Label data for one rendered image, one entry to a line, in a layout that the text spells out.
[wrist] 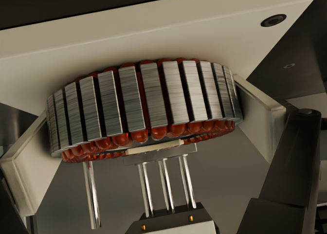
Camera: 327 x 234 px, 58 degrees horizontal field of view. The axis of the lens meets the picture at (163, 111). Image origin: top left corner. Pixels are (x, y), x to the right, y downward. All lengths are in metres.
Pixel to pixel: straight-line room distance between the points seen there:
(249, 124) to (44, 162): 0.11
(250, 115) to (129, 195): 0.30
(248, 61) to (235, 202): 0.29
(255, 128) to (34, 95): 0.12
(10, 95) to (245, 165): 0.34
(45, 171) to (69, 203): 0.29
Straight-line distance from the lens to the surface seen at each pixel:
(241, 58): 0.17
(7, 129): 0.32
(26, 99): 0.18
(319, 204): 0.43
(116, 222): 0.44
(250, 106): 0.16
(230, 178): 0.43
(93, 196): 0.26
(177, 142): 0.20
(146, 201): 0.32
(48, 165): 0.17
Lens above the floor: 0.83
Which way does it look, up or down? 10 degrees down
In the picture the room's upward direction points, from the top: 169 degrees clockwise
